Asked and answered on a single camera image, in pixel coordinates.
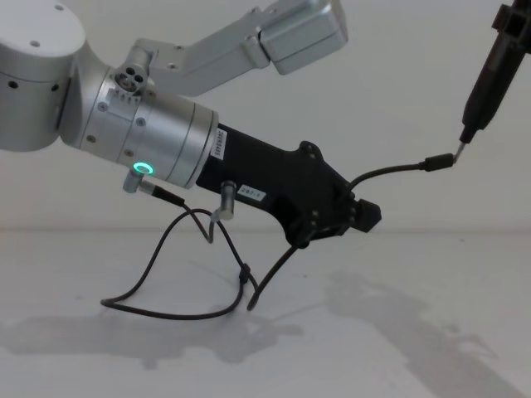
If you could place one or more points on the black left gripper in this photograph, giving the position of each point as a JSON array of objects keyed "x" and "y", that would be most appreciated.
[{"x": 265, "y": 174}]

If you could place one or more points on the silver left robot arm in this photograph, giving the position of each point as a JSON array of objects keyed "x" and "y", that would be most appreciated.
[{"x": 41, "y": 103}]

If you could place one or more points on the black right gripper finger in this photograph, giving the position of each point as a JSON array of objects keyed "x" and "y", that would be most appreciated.
[
  {"x": 512, "y": 49},
  {"x": 485, "y": 83}
]

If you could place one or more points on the white table cloth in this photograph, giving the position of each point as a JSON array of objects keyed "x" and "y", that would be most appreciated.
[{"x": 373, "y": 331}]

